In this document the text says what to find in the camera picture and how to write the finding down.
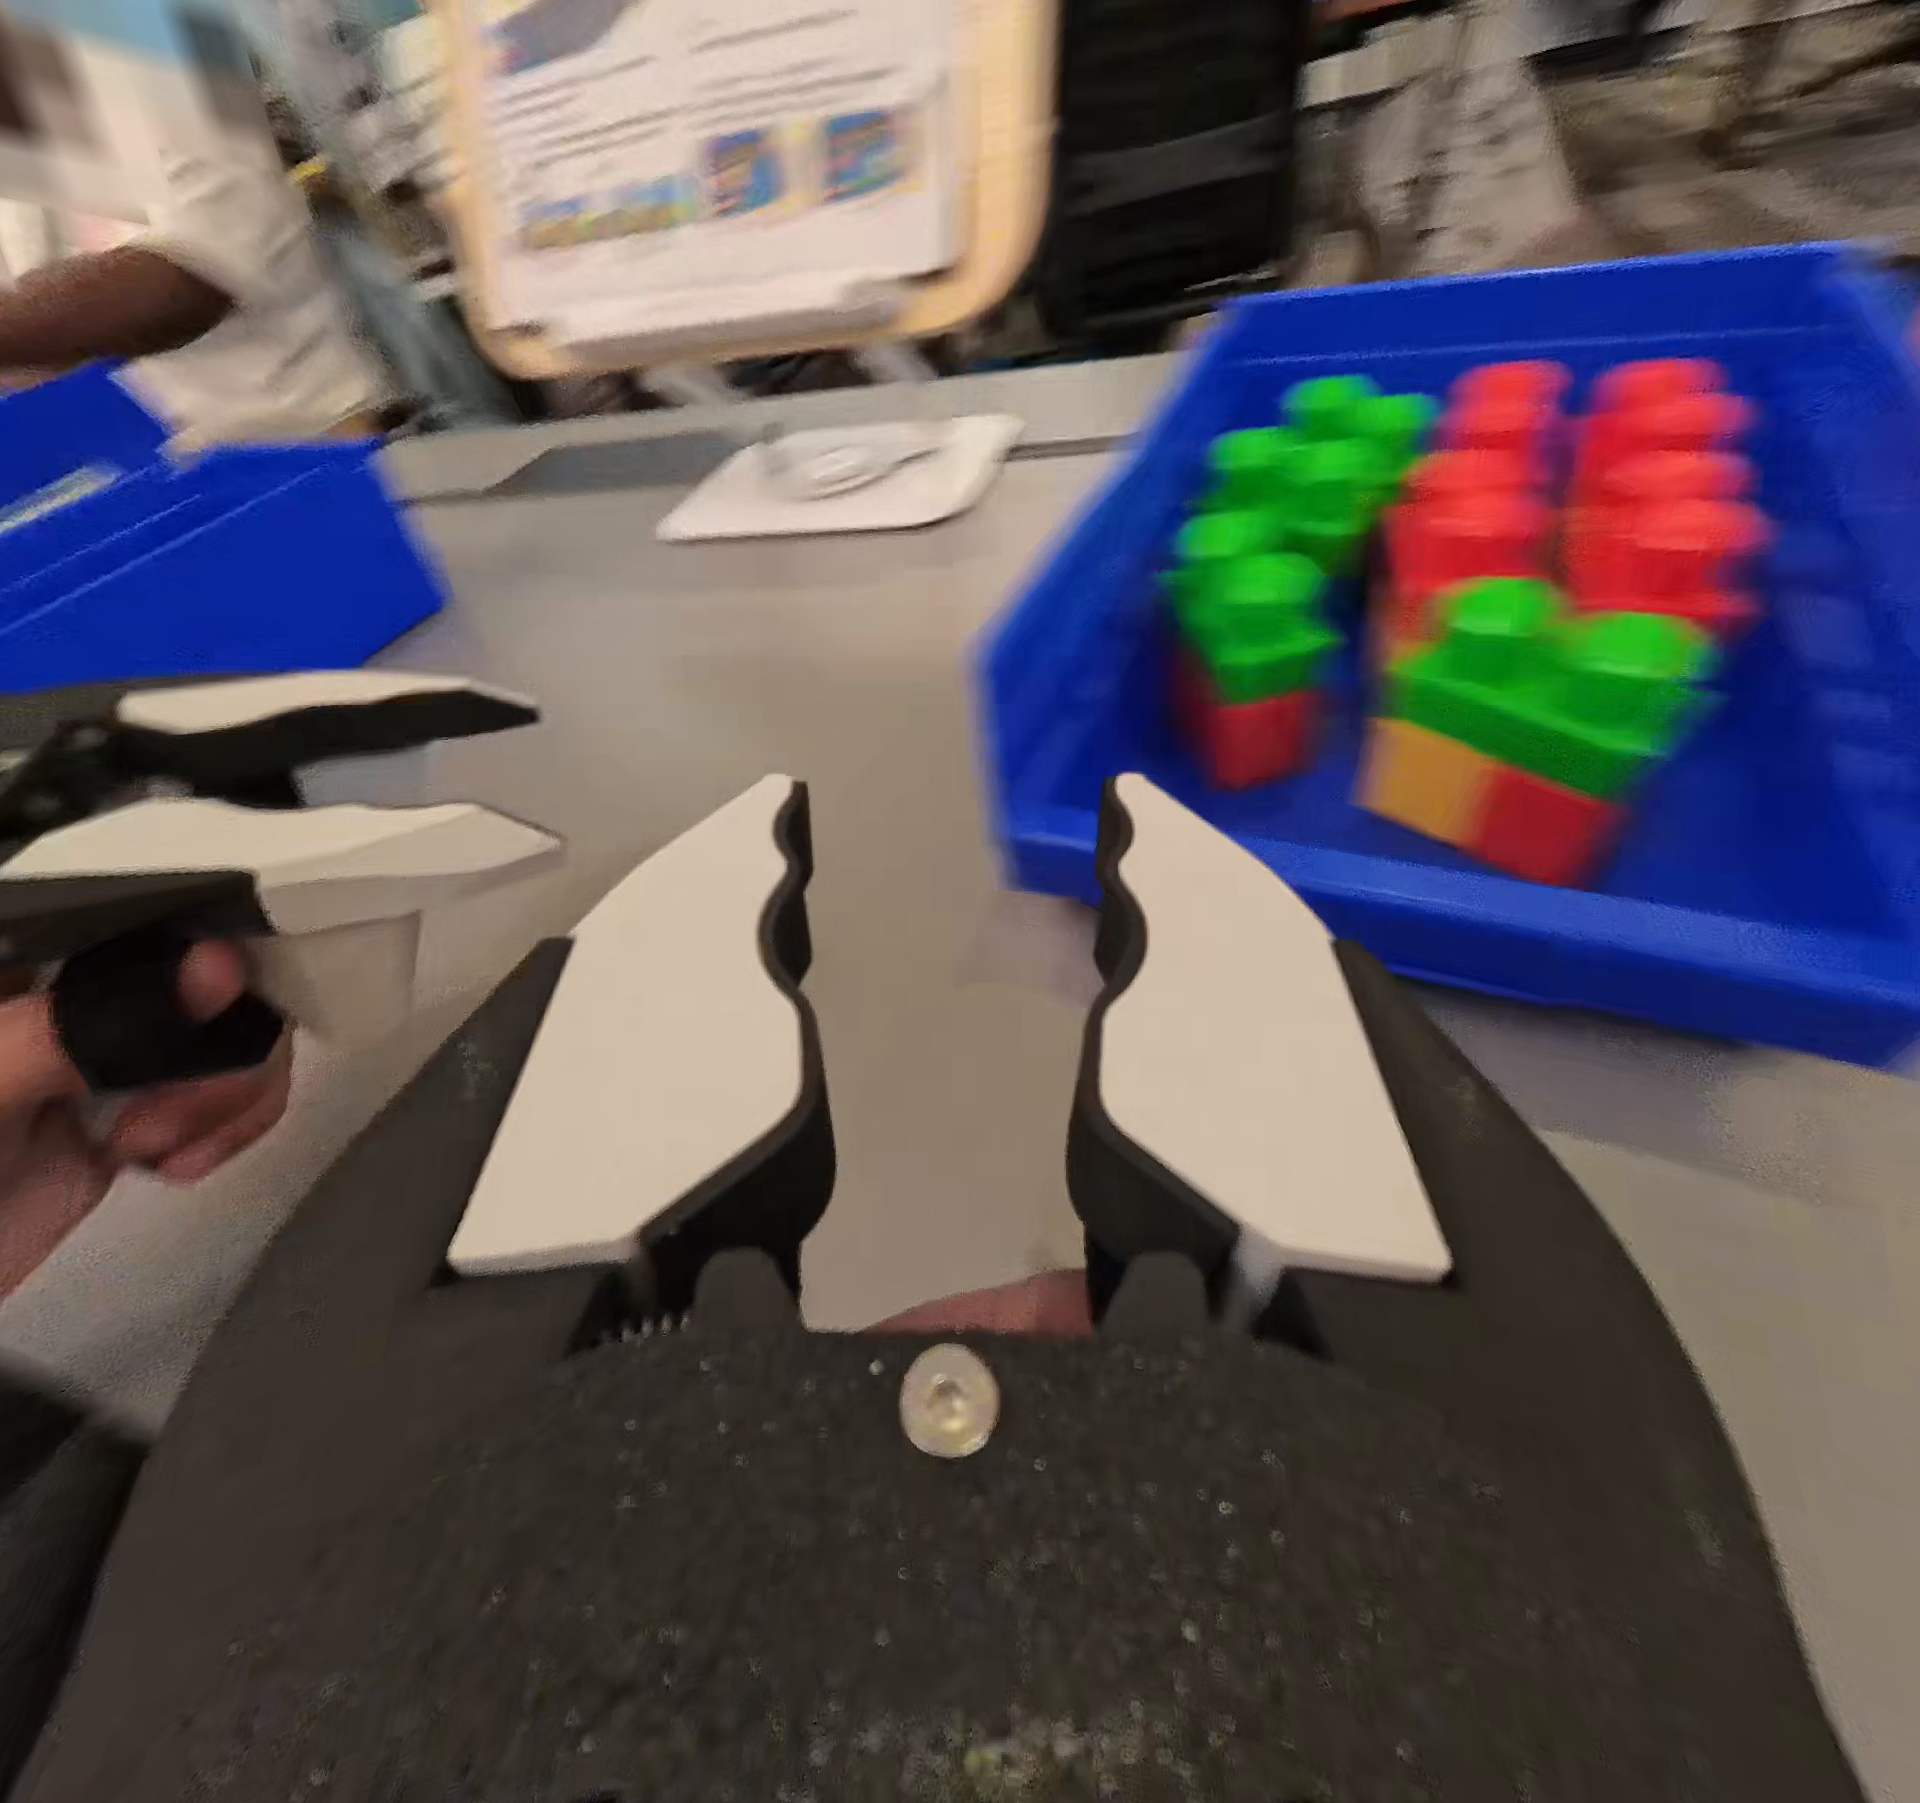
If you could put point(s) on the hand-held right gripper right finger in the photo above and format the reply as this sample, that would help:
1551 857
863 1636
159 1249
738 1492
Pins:
1260 1081

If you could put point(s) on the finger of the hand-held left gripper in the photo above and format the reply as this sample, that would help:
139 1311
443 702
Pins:
330 709
346 842

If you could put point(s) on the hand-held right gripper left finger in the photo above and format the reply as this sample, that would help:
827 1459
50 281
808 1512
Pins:
661 1068

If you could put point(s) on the blue plastic bin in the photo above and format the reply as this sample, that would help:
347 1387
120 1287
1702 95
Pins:
225 574
1771 858

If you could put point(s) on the green two-stud toy block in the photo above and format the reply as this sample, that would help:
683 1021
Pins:
1290 481
1260 617
1357 422
1547 678

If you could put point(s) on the dark grey desk mat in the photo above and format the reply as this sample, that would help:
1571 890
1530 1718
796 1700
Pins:
568 460

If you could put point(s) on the grey desk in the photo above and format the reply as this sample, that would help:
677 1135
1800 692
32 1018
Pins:
749 633

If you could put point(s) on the person's left hand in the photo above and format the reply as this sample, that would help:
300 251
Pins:
44 1145

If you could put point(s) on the cluster of blue bins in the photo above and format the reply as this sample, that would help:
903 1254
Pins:
75 438

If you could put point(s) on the printed instruction sheets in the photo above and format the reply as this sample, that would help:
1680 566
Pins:
707 108

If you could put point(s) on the person's grey sweatshirt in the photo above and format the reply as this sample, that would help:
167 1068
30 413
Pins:
61 1532

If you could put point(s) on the black office chair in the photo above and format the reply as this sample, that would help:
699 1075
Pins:
1170 108

